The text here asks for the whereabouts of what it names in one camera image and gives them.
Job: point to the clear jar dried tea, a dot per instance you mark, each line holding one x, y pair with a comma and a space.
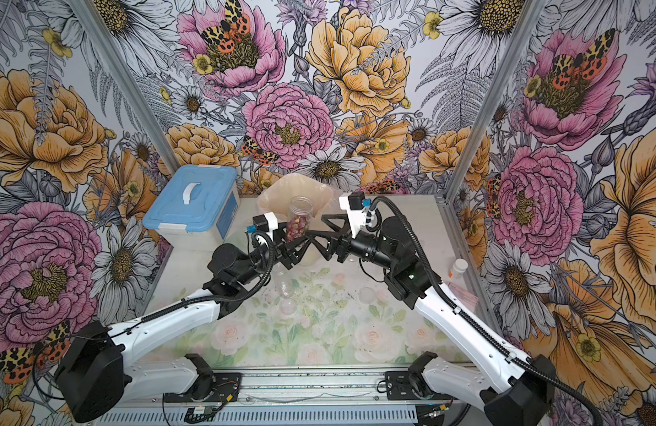
284, 285

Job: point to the bin with pink bag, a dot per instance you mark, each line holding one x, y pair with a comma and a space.
277, 198

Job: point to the clear jar lid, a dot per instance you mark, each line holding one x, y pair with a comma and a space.
288, 307
367, 296

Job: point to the small white capped bottle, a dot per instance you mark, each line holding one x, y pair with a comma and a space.
458, 268

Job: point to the blue lidded storage box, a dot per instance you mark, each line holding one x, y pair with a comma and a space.
197, 207

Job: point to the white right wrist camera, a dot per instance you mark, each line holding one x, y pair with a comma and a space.
357, 208

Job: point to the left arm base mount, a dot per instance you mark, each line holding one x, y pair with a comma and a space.
219, 388

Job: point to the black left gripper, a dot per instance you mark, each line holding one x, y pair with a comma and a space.
289, 251

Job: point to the pink white paper packet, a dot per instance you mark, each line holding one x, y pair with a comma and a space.
468, 299

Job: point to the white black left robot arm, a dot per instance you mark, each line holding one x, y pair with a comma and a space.
95, 373

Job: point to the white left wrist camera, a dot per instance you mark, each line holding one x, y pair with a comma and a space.
267, 223

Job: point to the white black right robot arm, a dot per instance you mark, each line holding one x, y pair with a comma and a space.
503, 386

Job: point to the aluminium front rail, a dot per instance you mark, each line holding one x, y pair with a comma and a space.
301, 396

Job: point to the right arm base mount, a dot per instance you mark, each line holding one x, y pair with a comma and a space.
397, 385

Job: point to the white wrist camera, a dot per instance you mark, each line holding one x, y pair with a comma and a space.
357, 208
267, 223

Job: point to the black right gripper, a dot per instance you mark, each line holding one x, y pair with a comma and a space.
345, 237

